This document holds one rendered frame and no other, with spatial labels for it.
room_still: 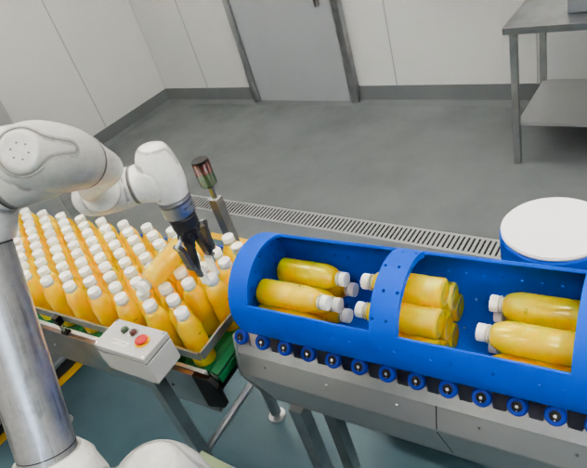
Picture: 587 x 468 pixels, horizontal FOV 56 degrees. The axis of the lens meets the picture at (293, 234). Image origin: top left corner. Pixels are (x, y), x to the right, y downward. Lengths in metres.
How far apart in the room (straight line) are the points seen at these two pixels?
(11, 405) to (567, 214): 1.40
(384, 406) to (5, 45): 5.06
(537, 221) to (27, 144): 1.29
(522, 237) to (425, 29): 3.28
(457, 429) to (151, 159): 0.97
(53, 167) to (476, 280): 0.98
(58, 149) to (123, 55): 5.69
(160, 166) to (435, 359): 0.79
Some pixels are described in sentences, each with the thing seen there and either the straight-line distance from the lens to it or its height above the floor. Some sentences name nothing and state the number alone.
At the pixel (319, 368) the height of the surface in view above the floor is 0.93.
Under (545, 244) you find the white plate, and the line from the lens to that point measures 1.59.
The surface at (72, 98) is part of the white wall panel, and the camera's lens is 6.18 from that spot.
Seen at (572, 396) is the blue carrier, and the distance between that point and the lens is 1.19.
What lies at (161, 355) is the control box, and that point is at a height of 1.06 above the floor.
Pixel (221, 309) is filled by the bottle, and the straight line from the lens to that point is 1.68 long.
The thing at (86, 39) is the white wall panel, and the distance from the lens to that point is 6.32.
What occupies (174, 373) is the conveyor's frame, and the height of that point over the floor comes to 0.87.
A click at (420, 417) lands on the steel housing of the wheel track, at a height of 0.86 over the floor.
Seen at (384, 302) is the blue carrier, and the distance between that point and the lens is 1.22.
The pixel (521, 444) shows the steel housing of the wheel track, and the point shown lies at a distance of 1.39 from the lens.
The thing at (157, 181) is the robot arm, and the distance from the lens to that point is 1.42.
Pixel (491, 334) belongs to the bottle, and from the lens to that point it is 1.23.
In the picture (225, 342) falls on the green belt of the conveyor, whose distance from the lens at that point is 1.72.
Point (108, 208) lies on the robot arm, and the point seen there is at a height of 1.45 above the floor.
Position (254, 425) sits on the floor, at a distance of 2.66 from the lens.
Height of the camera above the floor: 2.04
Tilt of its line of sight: 34 degrees down
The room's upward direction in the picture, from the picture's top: 19 degrees counter-clockwise
